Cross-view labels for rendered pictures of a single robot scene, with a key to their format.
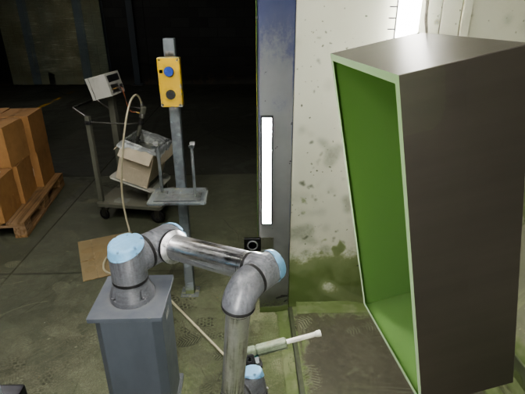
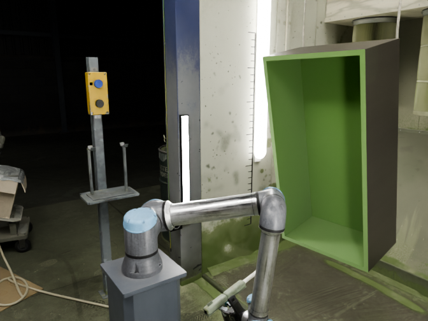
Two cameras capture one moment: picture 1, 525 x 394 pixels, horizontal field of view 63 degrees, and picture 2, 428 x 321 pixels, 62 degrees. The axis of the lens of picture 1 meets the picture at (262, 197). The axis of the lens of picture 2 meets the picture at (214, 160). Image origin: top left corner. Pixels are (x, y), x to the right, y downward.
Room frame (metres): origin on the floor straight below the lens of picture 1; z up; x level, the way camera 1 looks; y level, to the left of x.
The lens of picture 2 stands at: (0.07, 1.11, 1.50)
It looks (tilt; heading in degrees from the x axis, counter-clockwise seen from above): 13 degrees down; 327
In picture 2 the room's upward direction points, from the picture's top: straight up
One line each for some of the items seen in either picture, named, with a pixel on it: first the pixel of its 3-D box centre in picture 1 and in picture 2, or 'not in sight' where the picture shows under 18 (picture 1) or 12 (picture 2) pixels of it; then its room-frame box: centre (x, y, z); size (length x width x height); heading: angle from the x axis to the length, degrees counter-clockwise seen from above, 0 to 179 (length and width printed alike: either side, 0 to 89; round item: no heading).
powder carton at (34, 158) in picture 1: (31, 164); not in sight; (4.13, 2.37, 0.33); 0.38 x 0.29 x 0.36; 9
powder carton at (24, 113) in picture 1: (23, 130); not in sight; (4.11, 2.36, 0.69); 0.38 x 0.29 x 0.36; 7
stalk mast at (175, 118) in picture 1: (180, 180); (100, 183); (2.41, 0.50, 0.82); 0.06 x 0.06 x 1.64; 2
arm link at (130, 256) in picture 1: (129, 257); (141, 230); (1.53, 0.56, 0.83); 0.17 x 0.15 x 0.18; 141
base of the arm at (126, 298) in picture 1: (131, 285); (141, 258); (1.53, 0.57, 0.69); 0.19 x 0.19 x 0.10
